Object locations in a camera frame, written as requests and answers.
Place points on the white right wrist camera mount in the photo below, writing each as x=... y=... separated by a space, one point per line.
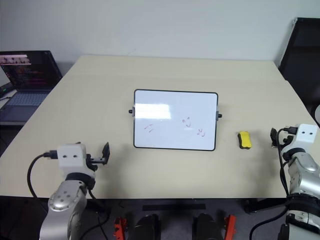
x=307 y=133

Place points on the red bracket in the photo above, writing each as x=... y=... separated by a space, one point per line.
x=119 y=227
x=230 y=227

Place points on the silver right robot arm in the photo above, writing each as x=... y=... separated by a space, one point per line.
x=303 y=175

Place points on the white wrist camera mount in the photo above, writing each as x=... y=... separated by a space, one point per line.
x=71 y=157
x=307 y=133

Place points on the black chair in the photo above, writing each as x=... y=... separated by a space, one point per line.
x=303 y=62

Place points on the black framed tabletop whiteboard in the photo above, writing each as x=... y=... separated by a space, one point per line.
x=175 y=120

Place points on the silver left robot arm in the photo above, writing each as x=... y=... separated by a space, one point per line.
x=62 y=200

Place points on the dark rounded shape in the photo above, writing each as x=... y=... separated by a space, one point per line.
x=208 y=228
x=146 y=228

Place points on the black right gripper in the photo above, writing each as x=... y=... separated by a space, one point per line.
x=286 y=142

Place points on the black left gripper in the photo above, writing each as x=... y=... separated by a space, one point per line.
x=93 y=161

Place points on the white round object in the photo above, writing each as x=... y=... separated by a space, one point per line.
x=317 y=114

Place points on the dark open laptop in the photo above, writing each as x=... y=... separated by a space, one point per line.
x=27 y=75

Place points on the yellow and black eraser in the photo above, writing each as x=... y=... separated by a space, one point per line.
x=245 y=140

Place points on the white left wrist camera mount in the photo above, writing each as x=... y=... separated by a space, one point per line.
x=71 y=157

